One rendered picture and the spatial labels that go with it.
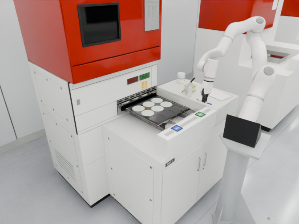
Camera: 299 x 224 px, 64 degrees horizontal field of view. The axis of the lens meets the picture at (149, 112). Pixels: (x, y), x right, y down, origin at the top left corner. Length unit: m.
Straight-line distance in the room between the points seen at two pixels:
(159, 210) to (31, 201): 1.31
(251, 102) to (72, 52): 1.20
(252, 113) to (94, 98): 1.09
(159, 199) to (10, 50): 2.21
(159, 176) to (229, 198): 0.73
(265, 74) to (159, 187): 1.03
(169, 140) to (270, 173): 1.68
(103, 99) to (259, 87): 1.10
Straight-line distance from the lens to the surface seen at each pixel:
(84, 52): 1.56
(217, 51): 1.88
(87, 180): 2.08
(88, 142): 1.87
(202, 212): 2.33
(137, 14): 1.79
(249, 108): 1.73
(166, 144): 1.45
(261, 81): 1.77
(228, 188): 2.01
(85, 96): 1.70
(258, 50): 1.91
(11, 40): 3.01
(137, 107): 1.92
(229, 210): 2.19
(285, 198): 2.71
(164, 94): 2.11
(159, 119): 1.76
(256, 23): 1.94
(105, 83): 1.76
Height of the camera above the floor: 1.78
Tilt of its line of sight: 28 degrees down
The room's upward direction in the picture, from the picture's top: straight up
